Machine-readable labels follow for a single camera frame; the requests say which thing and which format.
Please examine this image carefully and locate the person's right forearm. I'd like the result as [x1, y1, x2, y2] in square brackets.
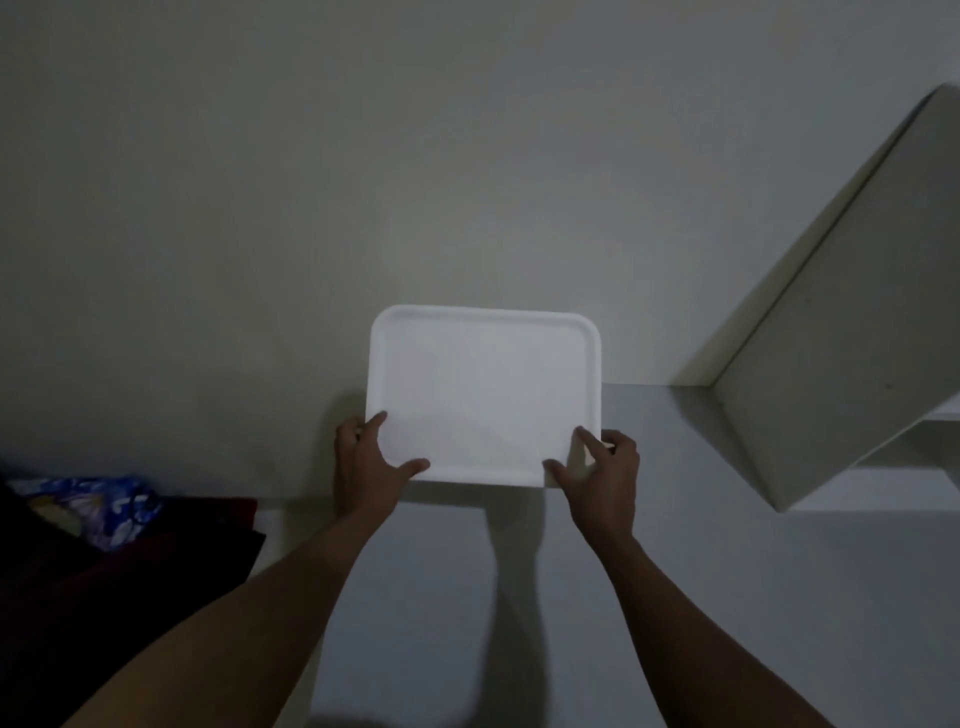
[596, 532, 835, 728]

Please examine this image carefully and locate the dark red bed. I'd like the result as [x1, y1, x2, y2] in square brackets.
[0, 478, 269, 728]

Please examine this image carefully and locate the person's right hand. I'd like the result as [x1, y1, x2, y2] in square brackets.
[540, 425, 643, 550]

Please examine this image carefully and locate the person's left forearm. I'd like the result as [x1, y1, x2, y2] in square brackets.
[63, 509, 385, 728]

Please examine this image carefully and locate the person's left hand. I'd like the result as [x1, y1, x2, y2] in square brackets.
[332, 409, 433, 528]

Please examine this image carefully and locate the white bin lid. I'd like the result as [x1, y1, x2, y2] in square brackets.
[364, 302, 605, 490]

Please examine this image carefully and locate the white shelf unit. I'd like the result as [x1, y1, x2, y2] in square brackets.
[677, 80, 960, 517]

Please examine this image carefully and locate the blue plastic bag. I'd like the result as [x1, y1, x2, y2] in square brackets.
[9, 473, 164, 554]

